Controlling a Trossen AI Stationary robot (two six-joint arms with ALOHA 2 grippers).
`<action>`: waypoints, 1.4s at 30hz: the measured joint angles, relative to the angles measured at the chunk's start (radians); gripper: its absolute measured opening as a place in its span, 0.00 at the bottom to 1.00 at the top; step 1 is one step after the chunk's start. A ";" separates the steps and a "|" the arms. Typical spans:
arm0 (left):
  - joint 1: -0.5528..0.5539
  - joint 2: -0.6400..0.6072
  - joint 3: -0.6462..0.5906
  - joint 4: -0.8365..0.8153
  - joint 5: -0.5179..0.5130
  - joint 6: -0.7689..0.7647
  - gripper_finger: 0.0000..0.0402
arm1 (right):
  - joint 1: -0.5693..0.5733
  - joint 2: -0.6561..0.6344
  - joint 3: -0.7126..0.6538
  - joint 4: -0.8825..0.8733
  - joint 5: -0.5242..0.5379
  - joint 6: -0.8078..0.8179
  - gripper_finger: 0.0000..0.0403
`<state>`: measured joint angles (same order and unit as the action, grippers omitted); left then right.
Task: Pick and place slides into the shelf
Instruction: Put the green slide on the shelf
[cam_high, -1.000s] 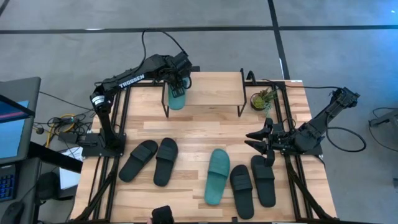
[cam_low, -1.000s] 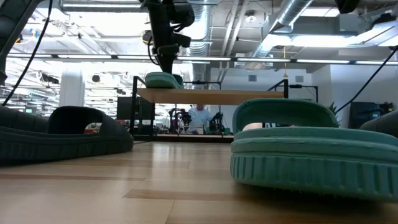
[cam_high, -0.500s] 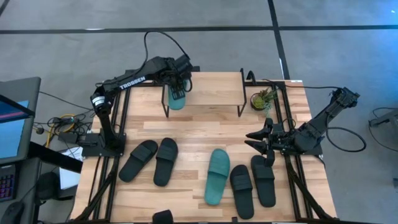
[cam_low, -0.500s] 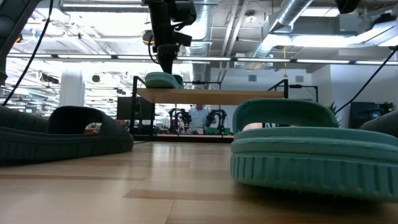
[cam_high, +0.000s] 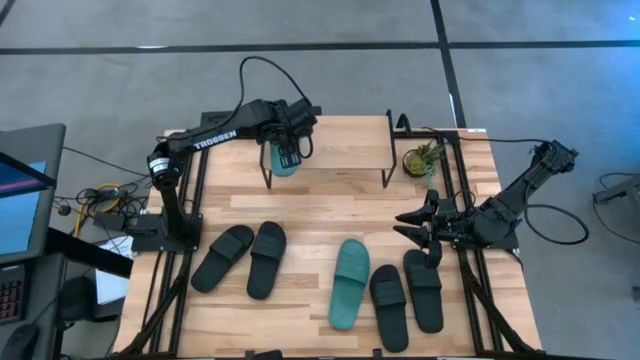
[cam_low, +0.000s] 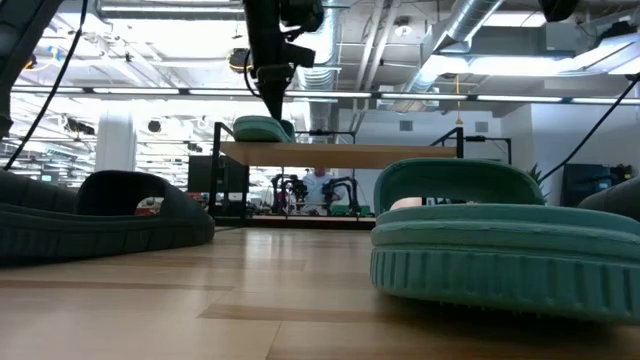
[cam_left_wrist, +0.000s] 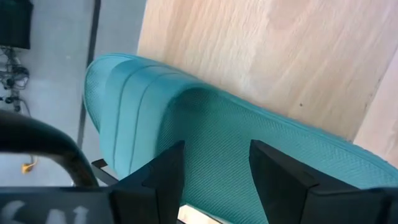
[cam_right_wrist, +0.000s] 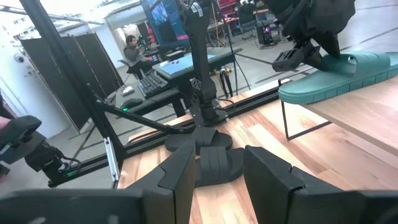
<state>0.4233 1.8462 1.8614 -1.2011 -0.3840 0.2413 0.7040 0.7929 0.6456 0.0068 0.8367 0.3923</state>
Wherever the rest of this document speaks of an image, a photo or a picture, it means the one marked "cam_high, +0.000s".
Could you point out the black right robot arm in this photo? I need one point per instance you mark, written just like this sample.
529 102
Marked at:
515 195

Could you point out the black rubber slide sandal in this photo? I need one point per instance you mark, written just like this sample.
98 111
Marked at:
265 260
389 310
424 300
220 260

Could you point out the black computer mouse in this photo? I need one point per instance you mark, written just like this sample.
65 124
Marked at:
20 342

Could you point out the potted succulent plant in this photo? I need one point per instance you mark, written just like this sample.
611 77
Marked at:
415 162

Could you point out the dark operator desk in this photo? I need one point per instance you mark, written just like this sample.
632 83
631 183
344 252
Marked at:
85 252

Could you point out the teal rubber slide sandal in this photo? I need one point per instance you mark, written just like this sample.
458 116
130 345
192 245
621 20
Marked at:
347 290
285 173

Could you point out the wooden shelf black metal legs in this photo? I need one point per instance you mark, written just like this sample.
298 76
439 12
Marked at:
350 142

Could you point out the black power adapter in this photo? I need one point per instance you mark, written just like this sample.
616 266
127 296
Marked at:
107 221

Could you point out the black computer keyboard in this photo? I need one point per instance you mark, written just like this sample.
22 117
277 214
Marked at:
11 300

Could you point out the white paper sheet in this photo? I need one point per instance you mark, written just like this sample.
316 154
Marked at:
110 287

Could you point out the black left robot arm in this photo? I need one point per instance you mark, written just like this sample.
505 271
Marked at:
215 140

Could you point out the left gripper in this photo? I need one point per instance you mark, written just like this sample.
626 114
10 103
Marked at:
280 117

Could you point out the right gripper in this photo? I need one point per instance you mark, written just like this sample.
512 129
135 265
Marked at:
452 227

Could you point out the black aluminium table frame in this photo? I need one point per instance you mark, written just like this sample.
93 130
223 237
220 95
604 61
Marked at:
430 134

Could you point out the monitor with blue screen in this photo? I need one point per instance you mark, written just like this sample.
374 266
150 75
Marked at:
20 210

